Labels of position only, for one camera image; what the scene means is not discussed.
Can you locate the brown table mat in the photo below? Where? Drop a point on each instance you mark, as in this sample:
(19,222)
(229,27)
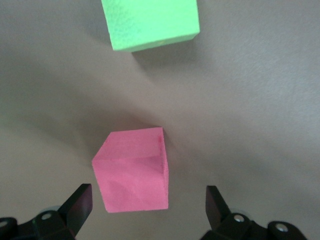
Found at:
(250,100)

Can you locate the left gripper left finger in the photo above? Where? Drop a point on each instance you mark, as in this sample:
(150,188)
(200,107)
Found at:
(77,207)

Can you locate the red foam cube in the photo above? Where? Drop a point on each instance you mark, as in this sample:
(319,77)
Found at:
(130,172)

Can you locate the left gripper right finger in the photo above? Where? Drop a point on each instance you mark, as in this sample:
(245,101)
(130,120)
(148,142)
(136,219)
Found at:
(215,210)

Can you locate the green foam cube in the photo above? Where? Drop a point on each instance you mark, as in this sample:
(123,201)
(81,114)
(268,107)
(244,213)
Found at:
(150,22)

